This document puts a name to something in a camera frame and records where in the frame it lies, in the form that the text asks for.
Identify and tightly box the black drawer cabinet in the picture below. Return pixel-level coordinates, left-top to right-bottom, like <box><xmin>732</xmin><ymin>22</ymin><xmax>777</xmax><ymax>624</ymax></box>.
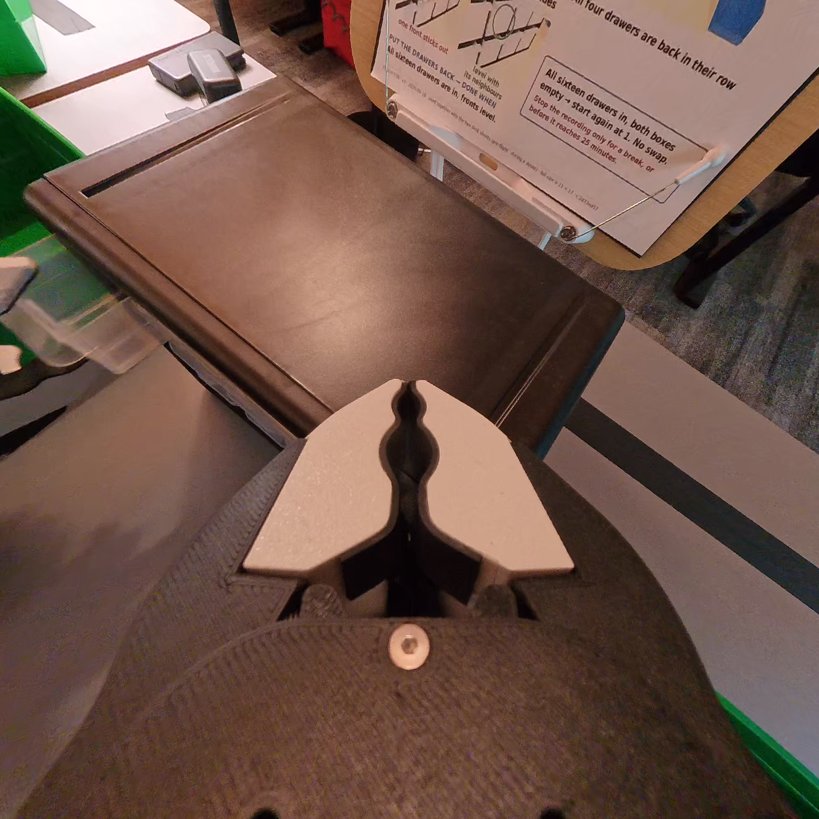
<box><xmin>24</xmin><ymin>76</ymin><xmax>627</xmax><ymax>458</ymax></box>

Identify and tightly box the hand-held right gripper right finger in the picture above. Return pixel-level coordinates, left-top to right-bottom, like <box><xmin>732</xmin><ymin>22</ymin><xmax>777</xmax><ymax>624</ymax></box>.
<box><xmin>413</xmin><ymin>379</ymin><xmax>575</xmax><ymax>575</ymax></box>

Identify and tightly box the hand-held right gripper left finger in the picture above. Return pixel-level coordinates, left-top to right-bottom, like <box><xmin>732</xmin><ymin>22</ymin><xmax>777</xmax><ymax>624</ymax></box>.
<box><xmin>242</xmin><ymin>379</ymin><xmax>410</xmax><ymax>577</ymax></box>

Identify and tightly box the red bag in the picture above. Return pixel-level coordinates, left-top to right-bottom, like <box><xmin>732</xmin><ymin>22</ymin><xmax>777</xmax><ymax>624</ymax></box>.
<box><xmin>320</xmin><ymin>0</ymin><xmax>354</xmax><ymax>68</ymax></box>

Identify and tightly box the black rounded box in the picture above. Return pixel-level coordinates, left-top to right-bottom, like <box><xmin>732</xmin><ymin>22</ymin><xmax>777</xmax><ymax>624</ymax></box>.
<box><xmin>187</xmin><ymin>50</ymin><xmax>243</xmax><ymax>105</ymax></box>

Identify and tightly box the green plastic bin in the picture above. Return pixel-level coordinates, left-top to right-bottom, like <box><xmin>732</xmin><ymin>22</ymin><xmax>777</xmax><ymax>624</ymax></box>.
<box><xmin>0</xmin><ymin>85</ymin><xmax>132</xmax><ymax>349</ymax></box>
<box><xmin>0</xmin><ymin>0</ymin><xmax>49</xmax><ymax>76</ymax></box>
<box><xmin>717</xmin><ymin>694</ymin><xmax>819</xmax><ymax>819</ymax></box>

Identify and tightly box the clear plastic drawer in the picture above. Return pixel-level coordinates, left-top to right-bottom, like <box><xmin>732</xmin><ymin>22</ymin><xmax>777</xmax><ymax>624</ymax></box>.
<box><xmin>6</xmin><ymin>291</ymin><xmax>161</xmax><ymax>375</ymax></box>

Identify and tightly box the dark tape strip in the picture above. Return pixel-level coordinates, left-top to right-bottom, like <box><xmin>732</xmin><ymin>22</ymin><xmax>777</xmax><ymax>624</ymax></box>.
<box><xmin>563</xmin><ymin>397</ymin><xmax>819</xmax><ymax>615</ymax></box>
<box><xmin>32</xmin><ymin>0</ymin><xmax>97</xmax><ymax>36</ymax></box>

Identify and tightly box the dark grey rectangular device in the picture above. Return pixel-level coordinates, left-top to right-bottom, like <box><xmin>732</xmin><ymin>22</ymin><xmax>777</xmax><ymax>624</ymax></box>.
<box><xmin>148</xmin><ymin>32</ymin><xmax>247</xmax><ymax>97</ymax></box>

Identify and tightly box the black board stand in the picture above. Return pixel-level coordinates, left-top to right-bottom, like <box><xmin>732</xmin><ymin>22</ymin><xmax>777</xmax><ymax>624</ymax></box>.
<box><xmin>672</xmin><ymin>150</ymin><xmax>819</xmax><ymax>309</ymax></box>

